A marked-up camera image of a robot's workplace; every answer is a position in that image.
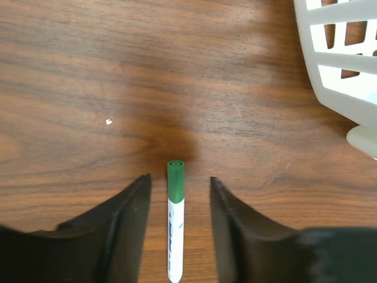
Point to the white marker pen green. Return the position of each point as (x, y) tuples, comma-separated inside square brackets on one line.
[(175, 240)]

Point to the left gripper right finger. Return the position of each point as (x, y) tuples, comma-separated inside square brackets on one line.
[(250, 247)]

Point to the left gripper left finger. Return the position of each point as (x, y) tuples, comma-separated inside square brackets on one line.
[(103, 244)]

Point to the white plastic dish basket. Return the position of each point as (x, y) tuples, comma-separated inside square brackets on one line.
[(338, 41)]

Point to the green pen cap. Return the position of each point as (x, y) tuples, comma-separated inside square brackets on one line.
[(176, 181)]

